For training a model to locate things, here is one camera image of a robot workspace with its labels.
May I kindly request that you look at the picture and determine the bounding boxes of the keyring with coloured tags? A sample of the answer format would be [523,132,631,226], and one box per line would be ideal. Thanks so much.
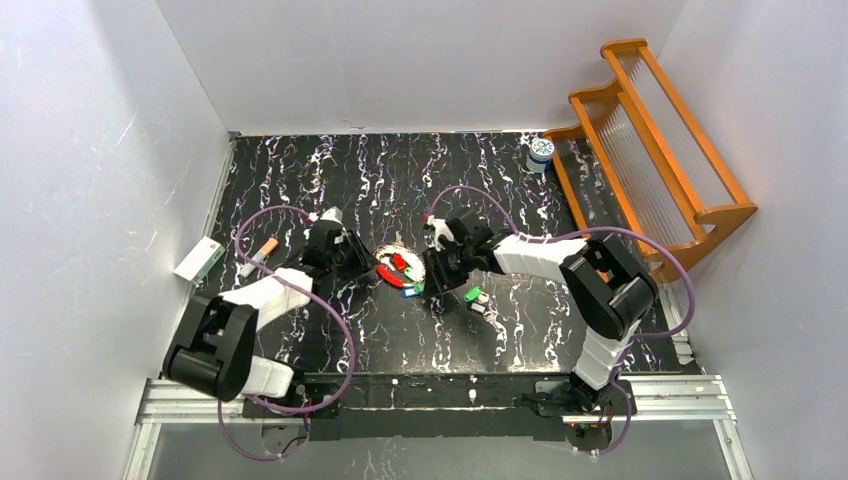
[375,244,426,298]

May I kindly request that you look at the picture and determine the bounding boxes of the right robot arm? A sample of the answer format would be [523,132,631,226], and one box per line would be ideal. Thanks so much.
[422,210,658,393]

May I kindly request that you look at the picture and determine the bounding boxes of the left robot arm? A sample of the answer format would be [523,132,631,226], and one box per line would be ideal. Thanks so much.
[162,219,378,401]

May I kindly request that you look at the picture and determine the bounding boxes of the green tagged loose key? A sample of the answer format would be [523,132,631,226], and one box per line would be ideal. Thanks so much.
[463,286,490,315]

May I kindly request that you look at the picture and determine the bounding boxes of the orange white marker tube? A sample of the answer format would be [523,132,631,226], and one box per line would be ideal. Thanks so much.
[238,237,279,278]

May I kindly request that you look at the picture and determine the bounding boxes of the small white blue jar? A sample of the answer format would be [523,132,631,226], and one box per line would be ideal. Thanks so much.
[526,137,556,173]

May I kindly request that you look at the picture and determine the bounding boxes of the white cardboard box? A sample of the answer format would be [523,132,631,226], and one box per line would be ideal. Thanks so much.
[173,236,224,284]

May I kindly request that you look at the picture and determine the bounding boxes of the orange wooden rack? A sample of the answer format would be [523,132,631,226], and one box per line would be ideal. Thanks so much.
[542,38,757,270]

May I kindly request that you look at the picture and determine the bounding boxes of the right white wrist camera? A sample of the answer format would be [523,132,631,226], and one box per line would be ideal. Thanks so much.
[424,214,456,251]

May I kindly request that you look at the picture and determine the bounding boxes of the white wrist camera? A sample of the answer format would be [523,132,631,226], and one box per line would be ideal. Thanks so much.
[424,214,456,251]
[314,207,344,229]

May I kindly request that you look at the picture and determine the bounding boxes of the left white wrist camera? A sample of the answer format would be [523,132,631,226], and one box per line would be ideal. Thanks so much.
[314,207,344,229]

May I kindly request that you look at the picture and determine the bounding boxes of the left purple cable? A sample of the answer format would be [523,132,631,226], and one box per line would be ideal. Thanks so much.
[217,204,358,463]

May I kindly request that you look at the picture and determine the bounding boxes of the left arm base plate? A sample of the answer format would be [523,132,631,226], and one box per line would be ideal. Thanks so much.
[242,380,340,419]

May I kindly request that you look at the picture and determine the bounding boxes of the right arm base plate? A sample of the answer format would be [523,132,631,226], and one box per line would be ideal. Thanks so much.
[513,380,638,420]

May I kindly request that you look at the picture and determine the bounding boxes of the aluminium rail frame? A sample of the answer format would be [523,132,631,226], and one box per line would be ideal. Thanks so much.
[123,373,752,479]

